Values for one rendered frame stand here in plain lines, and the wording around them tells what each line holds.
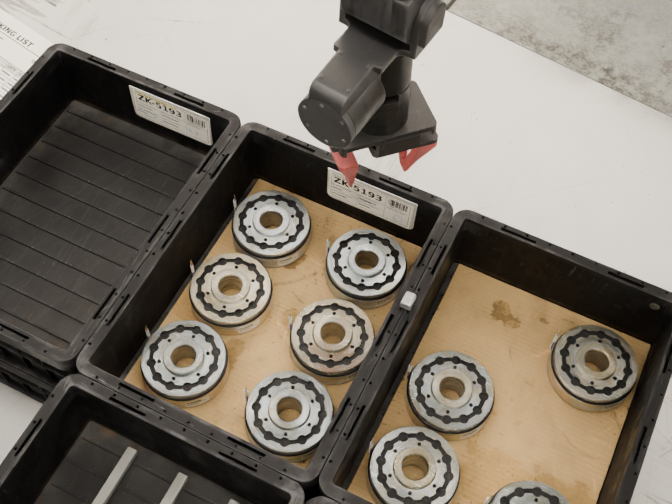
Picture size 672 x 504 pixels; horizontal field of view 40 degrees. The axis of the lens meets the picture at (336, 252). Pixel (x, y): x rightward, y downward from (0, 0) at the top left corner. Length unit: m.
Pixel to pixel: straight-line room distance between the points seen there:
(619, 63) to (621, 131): 1.12
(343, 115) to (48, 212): 0.60
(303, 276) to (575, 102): 0.62
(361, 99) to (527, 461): 0.51
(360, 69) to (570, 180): 0.75
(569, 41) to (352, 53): 1.93
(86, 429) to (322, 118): 0.51
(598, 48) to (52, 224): 1.81
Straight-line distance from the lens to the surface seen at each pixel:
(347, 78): 0.80
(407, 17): 0.78
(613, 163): 1.54
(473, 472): 1.11
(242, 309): 1.14
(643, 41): 2.79
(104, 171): 1.32
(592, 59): 2.69
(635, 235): 1.47
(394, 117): 0.90
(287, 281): 1.19
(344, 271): 1.17
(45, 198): 1.31
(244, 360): 1.15
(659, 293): 1.15
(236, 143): 1.20
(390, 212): 1.20
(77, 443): 1.14
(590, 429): 1.16
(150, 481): 1.10
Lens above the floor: 1.87
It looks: 58 degrees down
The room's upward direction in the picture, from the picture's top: 3 degrees clockwise
